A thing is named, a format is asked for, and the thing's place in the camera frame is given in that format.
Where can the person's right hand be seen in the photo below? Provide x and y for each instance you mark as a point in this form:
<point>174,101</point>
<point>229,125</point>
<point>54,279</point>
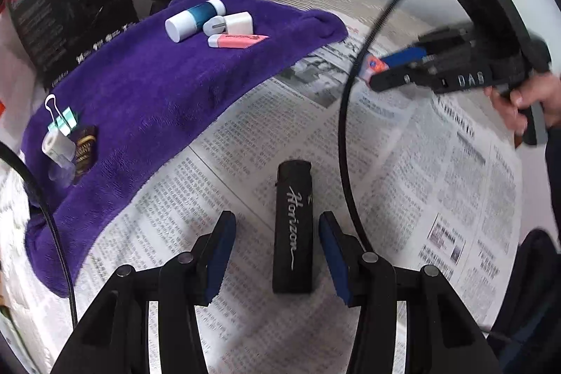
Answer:
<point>548,93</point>

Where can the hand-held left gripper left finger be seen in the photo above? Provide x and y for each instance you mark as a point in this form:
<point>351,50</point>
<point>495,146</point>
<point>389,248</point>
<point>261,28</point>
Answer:
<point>221,255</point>

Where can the black product box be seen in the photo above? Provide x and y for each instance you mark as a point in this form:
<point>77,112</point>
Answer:
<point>65,6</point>

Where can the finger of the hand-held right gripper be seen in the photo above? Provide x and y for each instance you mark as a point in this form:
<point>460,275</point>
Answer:
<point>403,56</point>
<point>394,80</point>

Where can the purple towel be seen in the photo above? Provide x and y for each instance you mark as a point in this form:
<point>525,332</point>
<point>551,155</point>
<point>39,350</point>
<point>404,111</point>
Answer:
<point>153,93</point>

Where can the dark cloth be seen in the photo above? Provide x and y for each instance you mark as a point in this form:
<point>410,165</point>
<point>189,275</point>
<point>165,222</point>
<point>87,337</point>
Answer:
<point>530,290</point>

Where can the white and blue cylinder bottle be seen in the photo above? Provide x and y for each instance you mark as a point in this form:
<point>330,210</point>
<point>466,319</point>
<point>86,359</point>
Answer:
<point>193,19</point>

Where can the newspaper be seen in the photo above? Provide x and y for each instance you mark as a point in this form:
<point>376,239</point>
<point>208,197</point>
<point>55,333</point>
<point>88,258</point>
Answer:
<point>394,181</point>

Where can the black lighter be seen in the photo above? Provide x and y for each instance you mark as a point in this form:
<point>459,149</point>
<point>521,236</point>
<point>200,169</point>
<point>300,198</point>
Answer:
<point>292,225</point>

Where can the pink highlighter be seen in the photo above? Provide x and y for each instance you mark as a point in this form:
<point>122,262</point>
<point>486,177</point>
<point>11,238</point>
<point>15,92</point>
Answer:
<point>241,41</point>

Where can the green binder clip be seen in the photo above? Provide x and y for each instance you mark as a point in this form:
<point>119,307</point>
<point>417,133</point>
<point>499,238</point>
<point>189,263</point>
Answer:
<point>65,120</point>

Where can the white usb charger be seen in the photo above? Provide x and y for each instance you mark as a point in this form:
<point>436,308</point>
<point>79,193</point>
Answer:
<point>236,23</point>

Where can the dark chocolate wrapper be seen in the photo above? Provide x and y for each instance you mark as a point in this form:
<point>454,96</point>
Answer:
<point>85,150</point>

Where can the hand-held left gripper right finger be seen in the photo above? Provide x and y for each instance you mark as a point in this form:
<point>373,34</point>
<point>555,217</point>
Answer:
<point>335,260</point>

